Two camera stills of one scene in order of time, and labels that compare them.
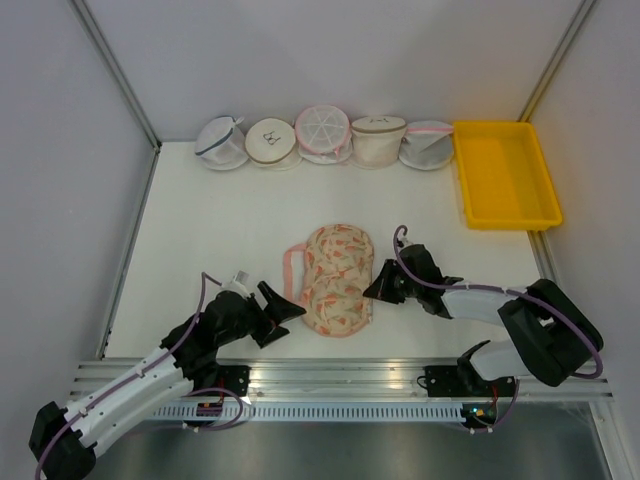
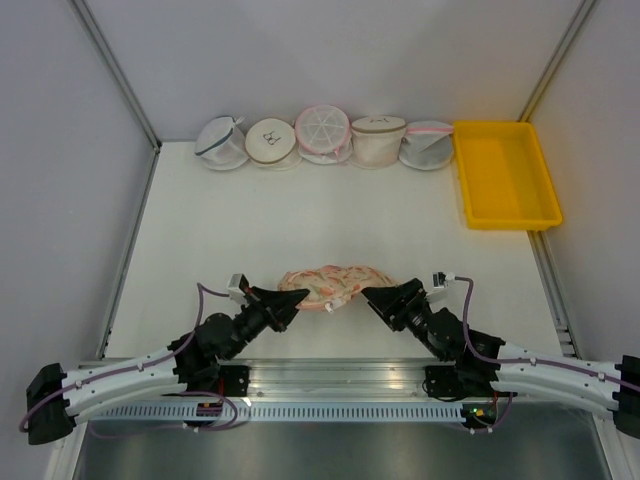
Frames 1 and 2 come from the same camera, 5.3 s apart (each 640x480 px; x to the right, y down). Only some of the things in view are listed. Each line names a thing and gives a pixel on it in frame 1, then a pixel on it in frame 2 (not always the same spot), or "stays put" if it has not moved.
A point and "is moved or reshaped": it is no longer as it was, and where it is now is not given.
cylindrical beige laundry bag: (377, 141) stays put
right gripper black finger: (390, 285) -> (392, 301)
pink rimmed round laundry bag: (324, 135) stays put
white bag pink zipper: (427, 145) stays put
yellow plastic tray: (504, 177) stays put
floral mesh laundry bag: (331, 278) is moved or reshaped
